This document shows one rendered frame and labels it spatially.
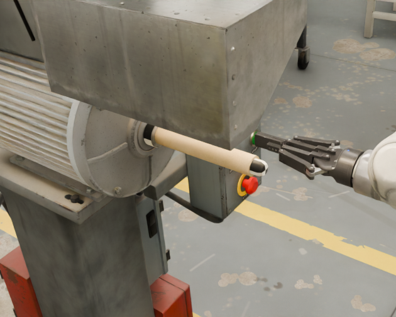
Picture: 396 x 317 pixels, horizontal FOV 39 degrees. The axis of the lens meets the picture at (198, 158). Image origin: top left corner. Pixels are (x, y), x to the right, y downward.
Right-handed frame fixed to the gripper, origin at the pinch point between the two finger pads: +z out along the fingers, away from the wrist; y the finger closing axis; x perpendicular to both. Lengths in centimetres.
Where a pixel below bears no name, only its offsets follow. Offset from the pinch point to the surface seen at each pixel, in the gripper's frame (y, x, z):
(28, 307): -42, -40, 45
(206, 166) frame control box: -12.4, -1.7, 8.2
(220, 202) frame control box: -12.4, -10.2, 5.1
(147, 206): -15.9, -16.9, 24.3
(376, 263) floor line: 87, -107, 0
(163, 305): -19, -45, 20
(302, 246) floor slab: 80, -107, 31
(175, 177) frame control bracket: -16.1, -4.4, 14.1
